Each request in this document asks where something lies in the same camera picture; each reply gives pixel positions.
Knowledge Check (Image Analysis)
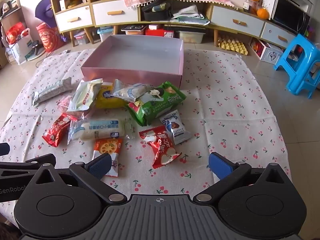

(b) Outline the yellow egg tray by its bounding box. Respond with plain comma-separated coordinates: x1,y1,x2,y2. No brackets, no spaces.
217,36,249,55

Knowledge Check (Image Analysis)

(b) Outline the black storage case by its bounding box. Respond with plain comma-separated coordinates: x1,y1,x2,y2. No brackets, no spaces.
141,0,173,22

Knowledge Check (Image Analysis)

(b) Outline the pink rice crisp packet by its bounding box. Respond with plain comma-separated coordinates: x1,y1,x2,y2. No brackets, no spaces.
57,96,86,121

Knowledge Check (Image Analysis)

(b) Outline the red toy box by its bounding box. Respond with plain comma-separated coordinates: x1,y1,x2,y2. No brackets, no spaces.
250,39,265,55

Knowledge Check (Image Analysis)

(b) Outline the clear bin black lid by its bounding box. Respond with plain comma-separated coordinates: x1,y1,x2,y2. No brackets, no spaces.
121,25,147,35

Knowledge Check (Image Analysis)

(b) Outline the white plastic crate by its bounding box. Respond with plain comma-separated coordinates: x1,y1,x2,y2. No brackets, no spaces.
260,44,284,64

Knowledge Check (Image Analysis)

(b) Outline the white microwave oven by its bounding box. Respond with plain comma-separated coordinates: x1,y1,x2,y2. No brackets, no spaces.
271,0,310,34

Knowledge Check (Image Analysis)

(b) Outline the pink cardboard box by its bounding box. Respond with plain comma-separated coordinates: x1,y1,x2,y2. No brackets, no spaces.
80,35,185,90

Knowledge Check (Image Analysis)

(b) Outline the blue white chocolate packet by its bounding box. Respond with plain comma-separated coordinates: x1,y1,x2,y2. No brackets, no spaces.
159,110,192,145

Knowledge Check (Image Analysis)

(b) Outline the small clear bin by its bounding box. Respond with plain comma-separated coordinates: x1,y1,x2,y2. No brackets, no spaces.
74,31,89,45

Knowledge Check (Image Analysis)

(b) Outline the wooden side shelf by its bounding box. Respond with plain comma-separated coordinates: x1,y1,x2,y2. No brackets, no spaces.
0,0,22,69

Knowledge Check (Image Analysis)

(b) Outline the blue plastic stool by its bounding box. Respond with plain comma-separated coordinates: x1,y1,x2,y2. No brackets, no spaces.
274,34,320,99

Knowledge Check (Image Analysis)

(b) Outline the grey wafer packet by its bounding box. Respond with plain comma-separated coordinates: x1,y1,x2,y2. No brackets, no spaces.
31,77,72,107

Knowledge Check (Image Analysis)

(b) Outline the white green snack packet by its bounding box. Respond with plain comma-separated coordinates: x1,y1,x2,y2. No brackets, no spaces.
67,78,103,112

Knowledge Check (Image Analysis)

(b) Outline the silver blue snack packet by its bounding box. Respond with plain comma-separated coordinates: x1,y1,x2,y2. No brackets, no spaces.
112,79,153,103

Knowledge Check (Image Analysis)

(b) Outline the red plastic bag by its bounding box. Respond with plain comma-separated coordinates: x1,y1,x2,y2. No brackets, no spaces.
6,22,27,44

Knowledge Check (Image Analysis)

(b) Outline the red cardboard box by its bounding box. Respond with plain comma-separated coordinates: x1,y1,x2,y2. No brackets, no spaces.
145,29,174,38

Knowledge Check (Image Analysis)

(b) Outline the clear white roll packet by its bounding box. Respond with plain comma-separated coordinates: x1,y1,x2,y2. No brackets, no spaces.
67,118,134,145

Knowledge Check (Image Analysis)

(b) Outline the yellow snack packet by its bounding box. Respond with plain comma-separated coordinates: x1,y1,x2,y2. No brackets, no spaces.
96,82,129,110

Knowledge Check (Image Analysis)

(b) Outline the wooden white tv cabinet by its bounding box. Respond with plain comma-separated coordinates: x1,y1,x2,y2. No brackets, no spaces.
49,0,300,48

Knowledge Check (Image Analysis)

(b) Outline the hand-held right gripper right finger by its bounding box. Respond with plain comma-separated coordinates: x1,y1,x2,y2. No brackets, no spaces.
192,152,288,205

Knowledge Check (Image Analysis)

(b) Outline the white cabinet drawer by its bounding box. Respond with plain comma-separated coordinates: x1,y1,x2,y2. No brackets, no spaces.
92,0,139,27
261,22,297,48
55,5,93,33
211,5,265,37

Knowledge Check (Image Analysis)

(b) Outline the black power cable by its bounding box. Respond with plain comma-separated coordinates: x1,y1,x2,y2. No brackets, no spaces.
166,0,176,30

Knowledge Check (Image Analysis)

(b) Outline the clear bin white lid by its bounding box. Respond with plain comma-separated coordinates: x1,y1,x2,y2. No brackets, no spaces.
178,30,205,44

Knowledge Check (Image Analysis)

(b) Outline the white paper pile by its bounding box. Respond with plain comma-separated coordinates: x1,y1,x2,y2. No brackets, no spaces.
172,5,210,25

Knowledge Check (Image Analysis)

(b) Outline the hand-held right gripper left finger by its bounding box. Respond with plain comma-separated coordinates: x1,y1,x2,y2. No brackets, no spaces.
31,152,128,207

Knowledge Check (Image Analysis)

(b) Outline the clear bin blue lid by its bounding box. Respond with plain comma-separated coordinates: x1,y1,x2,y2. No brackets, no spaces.
97,27,114,42

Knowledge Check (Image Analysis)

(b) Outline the cherry print tablecloth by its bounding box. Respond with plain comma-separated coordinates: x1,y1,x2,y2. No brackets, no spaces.
0,49,293,230

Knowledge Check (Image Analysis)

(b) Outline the orange white cracker packet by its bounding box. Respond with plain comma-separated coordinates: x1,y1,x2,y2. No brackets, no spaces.
92,138,123,178

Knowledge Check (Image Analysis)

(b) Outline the red gift bag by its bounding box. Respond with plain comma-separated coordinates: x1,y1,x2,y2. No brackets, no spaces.
36,22,64,53

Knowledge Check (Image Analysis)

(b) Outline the red white snack packet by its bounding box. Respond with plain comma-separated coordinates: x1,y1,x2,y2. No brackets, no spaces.
41,113,72,147
139,126,182,170

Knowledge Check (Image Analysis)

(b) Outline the white round stand base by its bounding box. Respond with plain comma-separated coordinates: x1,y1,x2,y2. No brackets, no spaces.
26,40,47,62

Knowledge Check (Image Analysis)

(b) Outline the white shopping bag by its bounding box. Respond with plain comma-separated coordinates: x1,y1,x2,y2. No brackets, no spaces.
6,27,34,64

